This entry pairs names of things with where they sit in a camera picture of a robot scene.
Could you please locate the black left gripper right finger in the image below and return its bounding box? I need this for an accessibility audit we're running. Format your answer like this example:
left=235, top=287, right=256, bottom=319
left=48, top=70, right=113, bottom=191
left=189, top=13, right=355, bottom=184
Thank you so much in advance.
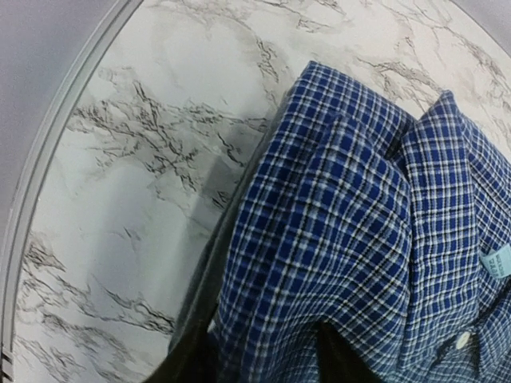
left=315, top=322, right=379, bottom=383

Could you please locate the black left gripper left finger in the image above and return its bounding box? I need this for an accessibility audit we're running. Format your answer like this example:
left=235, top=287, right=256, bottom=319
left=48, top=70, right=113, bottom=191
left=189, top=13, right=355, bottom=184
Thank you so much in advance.
left=145, top=321, right=217, bottom=383

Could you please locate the blue checked long sleeve shirt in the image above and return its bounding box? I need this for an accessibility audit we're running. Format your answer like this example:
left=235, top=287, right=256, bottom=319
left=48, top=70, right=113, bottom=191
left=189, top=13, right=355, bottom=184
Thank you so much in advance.
left=214, top=62, right=510, bottom=382

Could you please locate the black white plaid folded shirt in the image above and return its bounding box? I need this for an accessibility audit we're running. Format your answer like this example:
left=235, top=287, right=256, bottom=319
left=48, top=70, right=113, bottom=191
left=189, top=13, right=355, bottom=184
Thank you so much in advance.
left=168, top=158, right=259, bottom=351

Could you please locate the aluminium back wall rail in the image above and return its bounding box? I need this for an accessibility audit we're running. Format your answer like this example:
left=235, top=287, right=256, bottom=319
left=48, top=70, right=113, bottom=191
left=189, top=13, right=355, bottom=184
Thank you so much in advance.
left=1, top=1, right=141, bottom=382

